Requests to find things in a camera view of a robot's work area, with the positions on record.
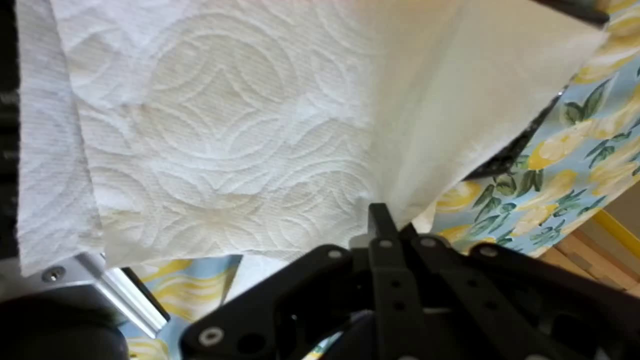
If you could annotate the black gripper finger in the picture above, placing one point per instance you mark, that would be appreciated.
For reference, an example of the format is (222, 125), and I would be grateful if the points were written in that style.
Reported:
(397, 303)

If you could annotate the white paper towel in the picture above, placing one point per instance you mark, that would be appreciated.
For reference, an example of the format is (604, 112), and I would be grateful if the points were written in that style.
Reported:
(267, 126)

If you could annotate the black computer keyboard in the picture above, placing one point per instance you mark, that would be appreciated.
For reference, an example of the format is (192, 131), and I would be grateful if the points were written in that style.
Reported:
(7, 132)

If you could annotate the wooden chair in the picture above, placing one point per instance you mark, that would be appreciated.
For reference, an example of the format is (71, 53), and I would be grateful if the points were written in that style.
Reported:
(604, 249)

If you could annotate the lemon print tablecloth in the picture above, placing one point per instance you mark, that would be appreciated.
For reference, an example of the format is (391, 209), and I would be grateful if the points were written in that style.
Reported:
(582, 159)

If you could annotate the aluminium frame rail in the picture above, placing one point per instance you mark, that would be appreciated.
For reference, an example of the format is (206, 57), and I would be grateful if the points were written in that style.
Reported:
(89, 283)

